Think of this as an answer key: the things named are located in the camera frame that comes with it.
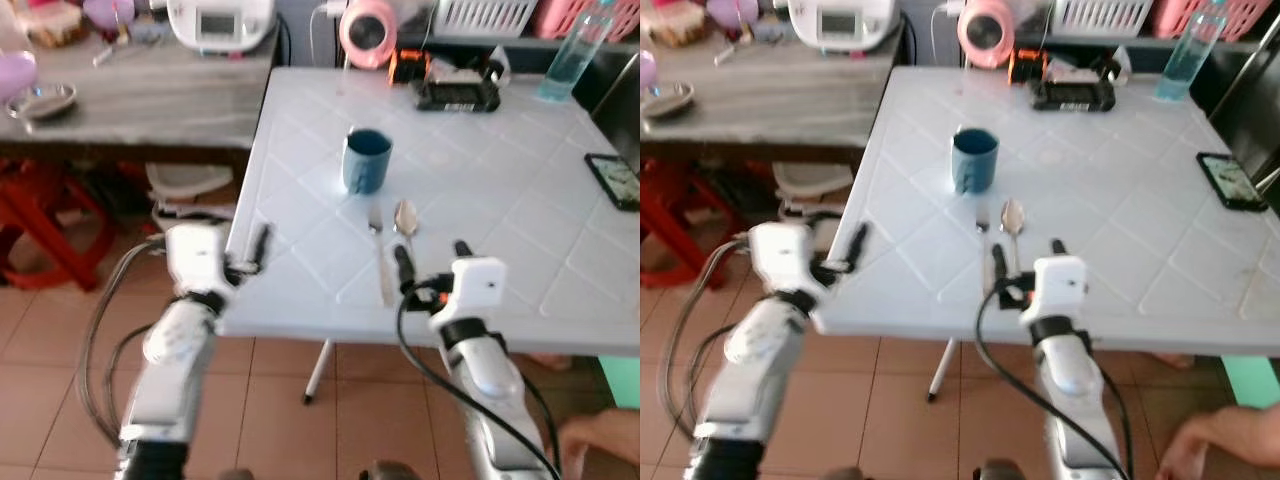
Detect person's bare hand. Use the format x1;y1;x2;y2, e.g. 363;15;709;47
1160;433;1217;480
558;415;603;479

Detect steel fork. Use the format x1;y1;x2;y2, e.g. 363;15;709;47
368;205;396;308
975;205;994;296

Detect steel spoon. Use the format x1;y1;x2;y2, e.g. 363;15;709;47
393;199;422;266
1000;198;1028;276

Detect white plastic bin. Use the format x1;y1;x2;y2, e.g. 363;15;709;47
147;162;238;233
773;162;851;226

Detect teal ceramic mug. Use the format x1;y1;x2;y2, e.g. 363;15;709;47
951;127;1001;196
342;128;394;196

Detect white table leg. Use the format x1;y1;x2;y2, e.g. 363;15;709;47
925;340;959;404
303;340;336;406

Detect black flat device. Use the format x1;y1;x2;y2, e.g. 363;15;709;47
415;58;503;113
1033;58;1118;113

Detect red plastic stool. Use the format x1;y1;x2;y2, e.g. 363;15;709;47
640;158;736;281
0;160;113;291

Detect black smartphone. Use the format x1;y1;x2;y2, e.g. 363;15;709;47
584;152;641;212
1196;151;1271;213

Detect orange and black device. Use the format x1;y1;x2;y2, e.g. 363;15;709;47
388;48;431;87
1007;48;1049;86

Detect green plastic stool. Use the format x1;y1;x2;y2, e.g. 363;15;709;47
1222;355;1280;408
600;355;641;411

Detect dark metal furniture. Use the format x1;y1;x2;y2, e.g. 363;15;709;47
590;50;641;176
1205;10;1280;191

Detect clear blue water bottle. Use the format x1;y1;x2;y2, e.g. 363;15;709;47
1155;8;1229;103
537;8;613;104

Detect white kitchen appliance with display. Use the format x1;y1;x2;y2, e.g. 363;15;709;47
788;0;898;51
165;0;278;54

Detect pink round appliance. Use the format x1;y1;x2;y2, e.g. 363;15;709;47
338;0;399;71
957;0;1016;69

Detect white plastic basket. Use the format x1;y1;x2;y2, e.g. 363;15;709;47
1050;0;1156;38
432;0;541;39

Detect small steel bowl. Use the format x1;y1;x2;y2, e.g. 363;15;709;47
5;83;78;122
640;82;696;119

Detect pink plastic basket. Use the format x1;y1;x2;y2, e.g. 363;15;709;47
1152;0;1261;43
540;0;641;43

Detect small purple bowl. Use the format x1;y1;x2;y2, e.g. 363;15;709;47
706;0;759;28
83;0;136;29

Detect clear food container with lid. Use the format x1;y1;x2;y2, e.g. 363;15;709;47
650;0;709;48
25;0;86;49

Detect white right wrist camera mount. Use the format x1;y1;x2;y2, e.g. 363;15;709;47
432;257;507;326
1030;255;1089;323

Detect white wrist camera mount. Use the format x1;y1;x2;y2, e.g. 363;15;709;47
165;222;236;298
1030;255;1089;323
748;222;826;298
432;257;507;326

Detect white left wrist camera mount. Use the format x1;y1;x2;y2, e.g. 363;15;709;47
748;222;826;298
165;222;236;298

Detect white charger with cable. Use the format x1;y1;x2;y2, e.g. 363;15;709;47
308;0;346;66
928;0;963;63

